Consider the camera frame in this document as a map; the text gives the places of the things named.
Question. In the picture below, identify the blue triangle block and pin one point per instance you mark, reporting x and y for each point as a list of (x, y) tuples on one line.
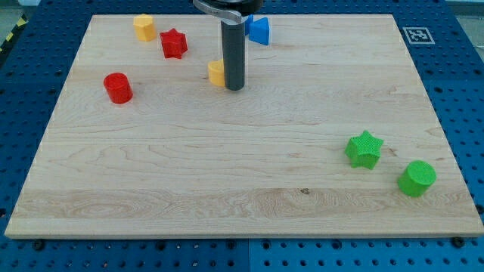
[(260, 31)]

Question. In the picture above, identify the white fiducial marker tag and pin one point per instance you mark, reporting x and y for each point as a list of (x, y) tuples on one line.
[(418, 35)]

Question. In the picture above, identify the yellow hexagon block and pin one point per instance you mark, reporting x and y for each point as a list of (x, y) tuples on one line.
[(144, 27)]

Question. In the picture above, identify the black robot arm end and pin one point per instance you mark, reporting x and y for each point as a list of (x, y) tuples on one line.
[(235, 11)]

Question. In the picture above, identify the red star block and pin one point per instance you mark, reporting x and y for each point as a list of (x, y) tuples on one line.
[(174, 43)]

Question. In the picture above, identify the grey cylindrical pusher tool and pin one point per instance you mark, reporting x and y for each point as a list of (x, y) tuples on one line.
[(233, 49)]

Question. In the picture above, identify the blue block behind tool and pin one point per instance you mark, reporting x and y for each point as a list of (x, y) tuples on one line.
[(248, 21)]

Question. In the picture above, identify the red cylinder block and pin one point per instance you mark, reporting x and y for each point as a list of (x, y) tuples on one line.
[(118, 88)]

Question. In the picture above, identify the wooden board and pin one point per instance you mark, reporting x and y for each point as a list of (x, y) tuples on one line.
[(187, 159)]

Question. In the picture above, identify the green cylinder block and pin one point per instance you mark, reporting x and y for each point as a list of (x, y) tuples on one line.
[(417, 177)]

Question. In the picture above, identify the yellow heart block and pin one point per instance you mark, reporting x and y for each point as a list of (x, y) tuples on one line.
[(216, 72)]

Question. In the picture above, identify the green star block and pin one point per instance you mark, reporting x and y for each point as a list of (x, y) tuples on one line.
[(363, 151)]

